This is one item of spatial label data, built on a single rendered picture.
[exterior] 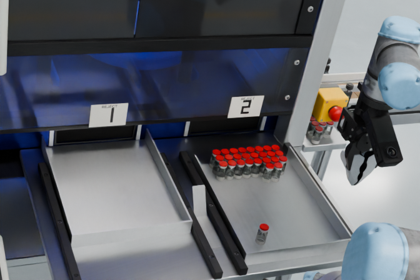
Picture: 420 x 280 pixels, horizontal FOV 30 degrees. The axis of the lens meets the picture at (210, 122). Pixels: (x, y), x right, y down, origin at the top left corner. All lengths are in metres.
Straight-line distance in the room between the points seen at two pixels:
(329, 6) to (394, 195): 1.81
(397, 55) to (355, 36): 3.39
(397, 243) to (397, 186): 2.51
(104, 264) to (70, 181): 0.26
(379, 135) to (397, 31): 0.20
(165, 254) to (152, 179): 0.24
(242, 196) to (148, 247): 0.29
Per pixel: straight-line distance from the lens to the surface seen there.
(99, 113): 1.76
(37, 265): 2.04
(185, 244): 1.69
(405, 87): 1.34
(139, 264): 1.62
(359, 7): 5.16
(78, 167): 1.84
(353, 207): 3.38
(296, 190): 1.90
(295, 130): 2.01
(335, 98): 2.00
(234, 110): 1.88
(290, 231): 1.78
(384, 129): 1.51
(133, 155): 1.89
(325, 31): 1.87
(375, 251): 1.08
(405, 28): 1.44
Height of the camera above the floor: 2.02
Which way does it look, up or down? 34 degrees down
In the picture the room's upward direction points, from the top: 12 degrees clockwise
